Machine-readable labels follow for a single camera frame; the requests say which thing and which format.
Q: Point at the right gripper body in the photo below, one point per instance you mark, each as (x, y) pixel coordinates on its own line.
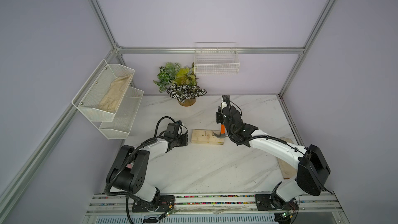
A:
(230, 130)

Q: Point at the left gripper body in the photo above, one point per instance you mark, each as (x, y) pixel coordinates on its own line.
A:
(180, 141)

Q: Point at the orange black claw hammer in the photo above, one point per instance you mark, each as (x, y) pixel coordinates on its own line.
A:
(221, 134)

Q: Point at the pale wooden block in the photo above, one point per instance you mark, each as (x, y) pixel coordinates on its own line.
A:
(206, 137)

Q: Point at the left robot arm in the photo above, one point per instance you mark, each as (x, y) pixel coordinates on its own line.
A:
(127, 175)

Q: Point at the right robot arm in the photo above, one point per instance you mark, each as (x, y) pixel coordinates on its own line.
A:
(312, 170)

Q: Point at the potted artificial plant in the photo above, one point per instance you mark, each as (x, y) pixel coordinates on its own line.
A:
(179, 82)

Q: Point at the beige glove in shelf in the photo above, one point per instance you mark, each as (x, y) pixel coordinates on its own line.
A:
(112, 99)

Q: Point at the white two-tier mesh shelf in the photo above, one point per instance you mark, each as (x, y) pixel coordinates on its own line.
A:
(114, 126)

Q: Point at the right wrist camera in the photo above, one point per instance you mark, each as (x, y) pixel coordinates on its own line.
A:
(225, 102)

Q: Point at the white wire wall basket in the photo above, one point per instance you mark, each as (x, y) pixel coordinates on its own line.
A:
(212, 58)

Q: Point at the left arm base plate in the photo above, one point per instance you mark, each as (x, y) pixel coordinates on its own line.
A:
(159, 204)

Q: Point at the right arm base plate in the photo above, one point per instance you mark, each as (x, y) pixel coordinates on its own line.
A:
(270, 202)

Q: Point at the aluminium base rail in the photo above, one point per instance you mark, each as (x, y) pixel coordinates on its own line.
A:
(223, 208)

